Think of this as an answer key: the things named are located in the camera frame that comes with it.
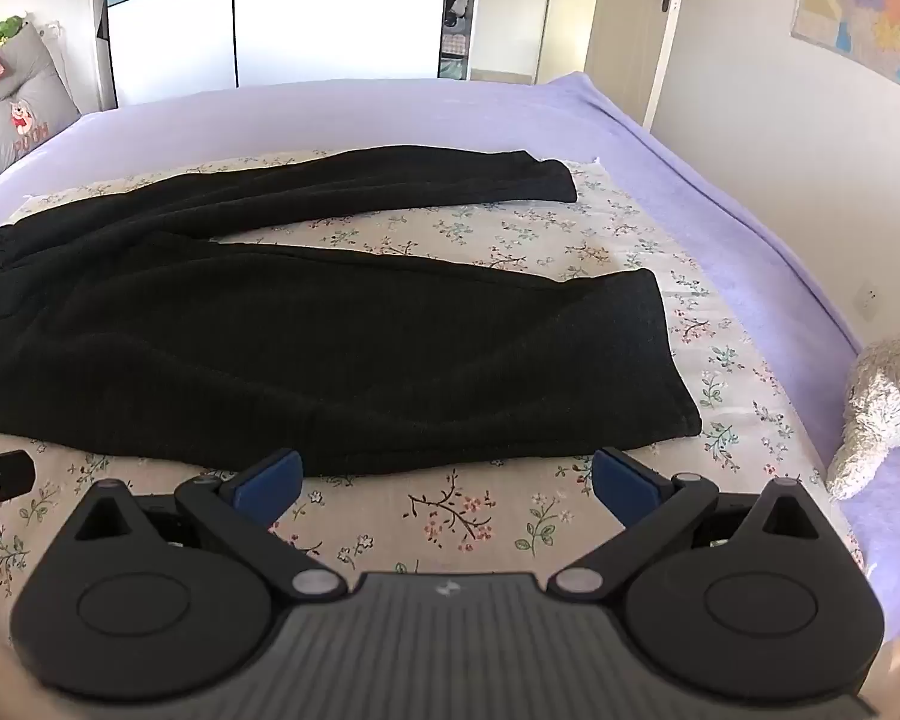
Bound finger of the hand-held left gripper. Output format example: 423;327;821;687
0;450;35;542

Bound white plush toy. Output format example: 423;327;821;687
825;335;900;502

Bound cream door with dark handle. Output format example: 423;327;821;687
583;0;692;130

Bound grey bear print cushion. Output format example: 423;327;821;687
0;21;82;197

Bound open closet shelf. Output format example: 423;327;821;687
438;0;485;80

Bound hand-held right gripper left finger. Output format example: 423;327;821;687
75;448;346;605

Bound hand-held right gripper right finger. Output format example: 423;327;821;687
546;447;822;605

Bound white and blue wardrobe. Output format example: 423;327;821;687
97;0;451;110

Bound black pants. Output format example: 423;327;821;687
0;148;703;478

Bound floral bed sheet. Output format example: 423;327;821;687
0;148;867;620

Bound purple blanket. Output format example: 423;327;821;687
0;71;900;650

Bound white door with silver handle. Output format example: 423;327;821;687
532;0;605;85

